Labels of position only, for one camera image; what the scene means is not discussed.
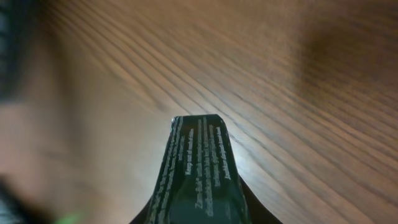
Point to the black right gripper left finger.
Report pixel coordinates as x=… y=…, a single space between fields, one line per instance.
x=141 y=216

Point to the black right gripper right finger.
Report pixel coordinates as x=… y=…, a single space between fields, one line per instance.
x=253 y=210

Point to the green round-label packet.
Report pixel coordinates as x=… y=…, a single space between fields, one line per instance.
x=198 y=181

